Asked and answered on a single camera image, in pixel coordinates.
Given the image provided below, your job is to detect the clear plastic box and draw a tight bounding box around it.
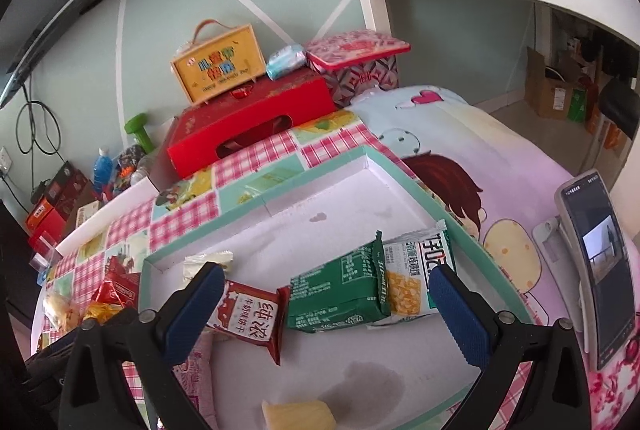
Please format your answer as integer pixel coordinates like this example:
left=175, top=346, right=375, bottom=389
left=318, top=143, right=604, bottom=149
left=30, top=235, right=58, bottom=271

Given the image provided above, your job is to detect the pink snack packet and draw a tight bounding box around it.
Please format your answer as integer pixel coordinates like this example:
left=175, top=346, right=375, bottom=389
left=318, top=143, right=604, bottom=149
left=172, top=337, right=218, bottom=430

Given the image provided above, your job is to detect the cartoon printed bedsheet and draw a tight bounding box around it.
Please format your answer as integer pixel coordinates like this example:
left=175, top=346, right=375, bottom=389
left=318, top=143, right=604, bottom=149
left=350, top=85, right=591, bottom=326

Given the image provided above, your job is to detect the white phone stand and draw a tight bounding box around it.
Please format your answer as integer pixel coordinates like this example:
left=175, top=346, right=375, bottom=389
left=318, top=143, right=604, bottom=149
left=531, top=215, right=593, bottom=353

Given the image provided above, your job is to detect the red patterned tin box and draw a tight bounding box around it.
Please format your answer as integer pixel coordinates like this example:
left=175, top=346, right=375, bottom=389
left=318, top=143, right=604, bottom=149
left=305, top=30, right=412, bottom=108

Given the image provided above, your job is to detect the wet wipes pack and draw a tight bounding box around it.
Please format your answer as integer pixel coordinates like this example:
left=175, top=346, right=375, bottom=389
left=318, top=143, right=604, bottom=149
left=266, top=44, right=307, bottom=80

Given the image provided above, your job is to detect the red gift box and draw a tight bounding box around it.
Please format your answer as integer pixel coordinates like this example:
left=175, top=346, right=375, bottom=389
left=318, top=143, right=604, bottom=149
left=166, top=69, right=337, bottom=181

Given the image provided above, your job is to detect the green dumbbell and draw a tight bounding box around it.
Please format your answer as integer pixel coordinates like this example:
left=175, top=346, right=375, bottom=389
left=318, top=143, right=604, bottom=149
left=124, top=115, right=156, bottom=151

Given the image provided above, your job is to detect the black chair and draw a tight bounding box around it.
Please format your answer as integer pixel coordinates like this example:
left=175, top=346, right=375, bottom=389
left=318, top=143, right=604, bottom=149
left=599, top=80, right=640, bottom=136

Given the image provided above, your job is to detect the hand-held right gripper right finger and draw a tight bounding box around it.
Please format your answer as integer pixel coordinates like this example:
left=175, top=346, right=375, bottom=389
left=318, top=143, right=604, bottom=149
left=429, top=261, right=593, bottom=430

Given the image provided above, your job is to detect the green white corn snack packet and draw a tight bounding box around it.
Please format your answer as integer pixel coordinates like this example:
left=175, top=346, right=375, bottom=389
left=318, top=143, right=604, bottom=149
left=381, top=219, right=457, bottom=318

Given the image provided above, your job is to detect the red flat box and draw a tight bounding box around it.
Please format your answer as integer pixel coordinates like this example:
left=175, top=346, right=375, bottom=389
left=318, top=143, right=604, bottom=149
left=27, top=210, right=68, bottom=256

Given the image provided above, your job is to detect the dark maroon box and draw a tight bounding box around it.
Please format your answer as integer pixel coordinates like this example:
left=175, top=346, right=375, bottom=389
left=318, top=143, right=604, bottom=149
left=47, top=160, right=88, bottom=216

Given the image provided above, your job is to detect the white snack packet orange print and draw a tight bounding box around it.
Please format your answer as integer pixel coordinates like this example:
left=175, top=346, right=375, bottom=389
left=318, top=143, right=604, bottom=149
left=181, top=250, right=236, bottom=285

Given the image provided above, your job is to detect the golden bread clear packet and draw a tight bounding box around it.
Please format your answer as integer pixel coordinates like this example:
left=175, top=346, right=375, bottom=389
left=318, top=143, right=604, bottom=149
left=41, top=291, right=82, bottom=333

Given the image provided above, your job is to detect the red white biscuit packet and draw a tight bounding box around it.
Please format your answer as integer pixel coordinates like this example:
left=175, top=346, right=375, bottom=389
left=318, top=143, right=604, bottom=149
left=206, top=279, right=292, bottom=367

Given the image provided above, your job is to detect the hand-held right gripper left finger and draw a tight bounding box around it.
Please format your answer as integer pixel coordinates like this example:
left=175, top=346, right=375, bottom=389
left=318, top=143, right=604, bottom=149
left=59, top=261, right=227, bottom=430

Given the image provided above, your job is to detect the black smartphone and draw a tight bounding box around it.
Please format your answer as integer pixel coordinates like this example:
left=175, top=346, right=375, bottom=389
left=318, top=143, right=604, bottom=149
left=554, top=169, right=638, bottom=371

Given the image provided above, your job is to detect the yellow cake packet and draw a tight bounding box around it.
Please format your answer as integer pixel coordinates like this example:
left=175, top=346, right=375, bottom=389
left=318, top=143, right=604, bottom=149
left=261, top=399, right=337, bottom=430

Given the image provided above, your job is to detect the blue bottle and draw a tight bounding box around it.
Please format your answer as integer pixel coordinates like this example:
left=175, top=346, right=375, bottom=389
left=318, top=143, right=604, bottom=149
left=92, top=147, right=113, bottom=196

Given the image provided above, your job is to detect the black cable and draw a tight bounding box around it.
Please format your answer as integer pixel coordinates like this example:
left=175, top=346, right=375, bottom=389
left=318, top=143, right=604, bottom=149
left=15, top=75, right=63, bottom=183

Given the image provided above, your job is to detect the colourful dark pouch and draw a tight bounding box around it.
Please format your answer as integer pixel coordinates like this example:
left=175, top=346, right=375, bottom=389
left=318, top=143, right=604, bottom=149
left=112, top=145, right=146, bottom=196

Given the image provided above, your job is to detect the white board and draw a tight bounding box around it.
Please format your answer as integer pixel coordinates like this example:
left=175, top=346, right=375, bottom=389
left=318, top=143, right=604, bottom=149
left=55, top=175, right=161, bottom=258

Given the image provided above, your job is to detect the yellow toy case with handle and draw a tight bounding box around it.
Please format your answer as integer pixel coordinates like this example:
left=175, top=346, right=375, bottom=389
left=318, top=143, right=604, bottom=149
left=171, top=20, right=266, bottom=107

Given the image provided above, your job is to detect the red snack packet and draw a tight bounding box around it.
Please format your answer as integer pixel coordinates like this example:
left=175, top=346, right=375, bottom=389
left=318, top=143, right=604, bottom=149
left=91, top=256, right=142, bottom=308

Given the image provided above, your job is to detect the small beige box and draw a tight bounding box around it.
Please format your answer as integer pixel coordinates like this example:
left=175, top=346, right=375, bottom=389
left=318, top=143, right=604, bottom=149
left=75, top=202, right=101, bottom=231

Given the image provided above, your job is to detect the dark green snack packet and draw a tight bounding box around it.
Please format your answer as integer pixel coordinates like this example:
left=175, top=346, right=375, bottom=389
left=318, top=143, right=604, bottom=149
left=286, top=236, right=392, bottom=335

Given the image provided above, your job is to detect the teal shallow cardboard box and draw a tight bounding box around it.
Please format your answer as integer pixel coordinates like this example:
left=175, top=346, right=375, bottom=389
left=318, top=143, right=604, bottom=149
left=140, top=144, right=526, bottom=430

